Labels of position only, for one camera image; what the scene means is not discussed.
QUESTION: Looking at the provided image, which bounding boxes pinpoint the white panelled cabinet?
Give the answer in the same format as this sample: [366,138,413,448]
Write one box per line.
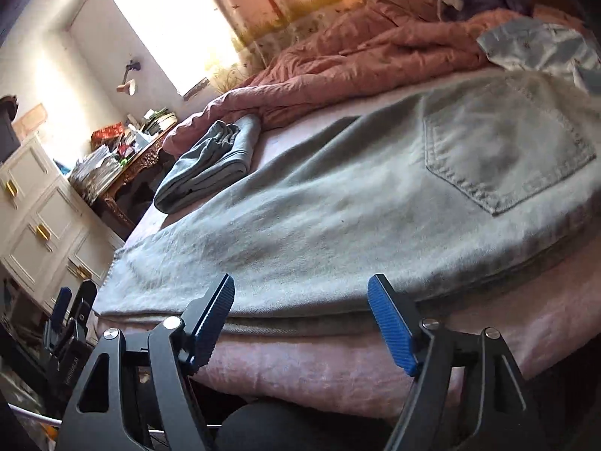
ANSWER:
[0,134,125,315]

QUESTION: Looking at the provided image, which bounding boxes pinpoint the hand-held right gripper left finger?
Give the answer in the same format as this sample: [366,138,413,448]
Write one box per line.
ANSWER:
[55,272,236,451]

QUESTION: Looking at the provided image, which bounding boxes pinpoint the stack of green books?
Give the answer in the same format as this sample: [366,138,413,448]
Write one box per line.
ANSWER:
[141,108,178,135]

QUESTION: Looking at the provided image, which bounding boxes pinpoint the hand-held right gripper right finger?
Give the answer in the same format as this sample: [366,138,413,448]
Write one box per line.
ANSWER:
[367,273,548,451]

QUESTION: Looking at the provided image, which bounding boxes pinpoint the stack of papers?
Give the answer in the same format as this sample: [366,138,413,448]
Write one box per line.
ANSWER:
[69,143,125,203]

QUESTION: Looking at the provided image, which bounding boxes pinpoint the printed tree curtain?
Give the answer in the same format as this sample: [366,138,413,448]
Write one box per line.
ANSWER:
[190,0,418,95]

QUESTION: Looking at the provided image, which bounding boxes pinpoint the red box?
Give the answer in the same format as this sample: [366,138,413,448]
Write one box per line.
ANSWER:
[91,122,125,144]

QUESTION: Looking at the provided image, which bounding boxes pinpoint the wall lamp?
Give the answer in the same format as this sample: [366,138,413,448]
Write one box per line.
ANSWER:
[116,59,142,95]

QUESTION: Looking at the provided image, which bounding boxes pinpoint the person's dark-clothed leg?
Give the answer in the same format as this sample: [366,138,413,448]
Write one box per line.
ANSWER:
[220,399,400,451]

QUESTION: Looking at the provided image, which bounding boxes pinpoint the light grey denim pants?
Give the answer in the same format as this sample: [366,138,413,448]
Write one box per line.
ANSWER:
[91,68,601,339]

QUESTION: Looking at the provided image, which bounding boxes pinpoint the pink quilt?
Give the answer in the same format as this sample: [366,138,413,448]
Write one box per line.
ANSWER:
[162,0,583,156]

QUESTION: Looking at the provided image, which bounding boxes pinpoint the grey sweatpants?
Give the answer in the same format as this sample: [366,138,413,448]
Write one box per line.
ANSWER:
[153,114,262,214]

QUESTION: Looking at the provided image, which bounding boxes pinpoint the paper sheet on wall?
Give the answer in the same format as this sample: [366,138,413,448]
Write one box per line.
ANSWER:
[14,106,48,137]

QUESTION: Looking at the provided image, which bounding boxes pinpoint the pale blue white shirt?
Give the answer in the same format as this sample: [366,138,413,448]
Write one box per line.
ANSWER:
[476,18,601,95]

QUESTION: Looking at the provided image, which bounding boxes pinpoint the carved wooden desk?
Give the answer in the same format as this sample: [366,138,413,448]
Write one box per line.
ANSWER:
[91,129,177,240]

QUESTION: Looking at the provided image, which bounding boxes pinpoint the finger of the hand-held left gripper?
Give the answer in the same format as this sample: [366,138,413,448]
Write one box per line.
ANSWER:
[70,280,98,341]
[49,286,72,339]

